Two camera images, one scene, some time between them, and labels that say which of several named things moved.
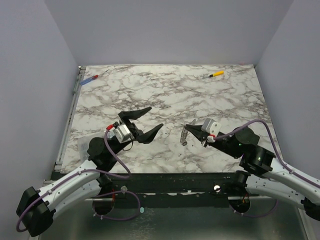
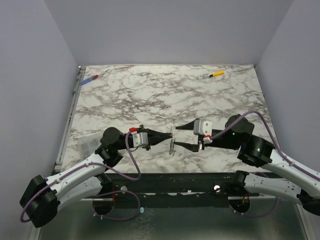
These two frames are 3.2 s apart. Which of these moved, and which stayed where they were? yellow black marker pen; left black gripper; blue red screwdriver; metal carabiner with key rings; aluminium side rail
Moved: metal carabiner with key rings; left black gripper
Stayed: blue red screwdriver; yellow black marker pen; aluminium side rail
